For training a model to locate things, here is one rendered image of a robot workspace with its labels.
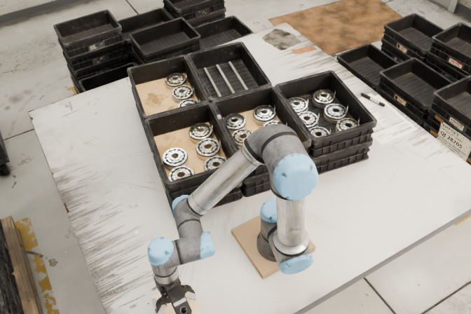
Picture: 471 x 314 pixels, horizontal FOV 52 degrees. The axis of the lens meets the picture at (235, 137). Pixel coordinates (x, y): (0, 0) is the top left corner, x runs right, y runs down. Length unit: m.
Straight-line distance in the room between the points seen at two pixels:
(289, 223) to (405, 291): 1.34
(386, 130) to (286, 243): 1.02
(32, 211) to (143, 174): 1.15
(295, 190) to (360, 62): 2.35
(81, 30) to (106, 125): 1.34
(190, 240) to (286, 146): 0.41
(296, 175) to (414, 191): 0.97
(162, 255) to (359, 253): 0.81
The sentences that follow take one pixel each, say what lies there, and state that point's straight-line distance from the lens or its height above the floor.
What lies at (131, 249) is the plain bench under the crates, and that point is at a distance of 1.94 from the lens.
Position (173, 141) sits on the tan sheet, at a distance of 2.10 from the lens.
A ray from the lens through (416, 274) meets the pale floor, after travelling 2.75.
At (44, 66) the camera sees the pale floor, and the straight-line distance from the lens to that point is 4.34.
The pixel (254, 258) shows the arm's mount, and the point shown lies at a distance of 1.82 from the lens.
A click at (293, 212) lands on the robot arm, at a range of 1.40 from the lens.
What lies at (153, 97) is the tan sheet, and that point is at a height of 0.83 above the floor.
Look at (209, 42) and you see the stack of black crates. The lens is 3.53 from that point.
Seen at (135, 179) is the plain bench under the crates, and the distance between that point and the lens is 2.16.
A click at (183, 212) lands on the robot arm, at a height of 1.09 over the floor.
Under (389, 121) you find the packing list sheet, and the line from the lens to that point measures 2.42.
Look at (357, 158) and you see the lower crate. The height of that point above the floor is 0.73.
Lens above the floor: 2.27
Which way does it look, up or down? 44 degrees down
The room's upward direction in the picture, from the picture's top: 3 degrees counter-clockwise
